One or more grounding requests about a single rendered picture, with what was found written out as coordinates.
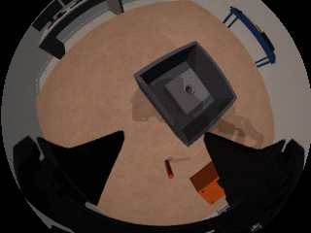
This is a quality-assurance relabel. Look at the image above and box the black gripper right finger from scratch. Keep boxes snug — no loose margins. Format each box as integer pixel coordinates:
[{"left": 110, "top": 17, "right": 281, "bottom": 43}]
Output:
[{"left": 203, "top": 132, "right": 285, "bottom": 205}]

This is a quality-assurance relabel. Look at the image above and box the dark red peg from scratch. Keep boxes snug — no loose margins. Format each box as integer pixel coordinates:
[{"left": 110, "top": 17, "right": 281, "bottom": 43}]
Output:
[{"left": 164, "top": 160, "right": 174, "bottom": 179}]

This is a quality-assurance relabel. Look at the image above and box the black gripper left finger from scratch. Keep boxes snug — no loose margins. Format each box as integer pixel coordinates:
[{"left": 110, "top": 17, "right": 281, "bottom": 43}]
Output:
[{"left": 36, "top": 131, "right": 124, "bottom": 206}]

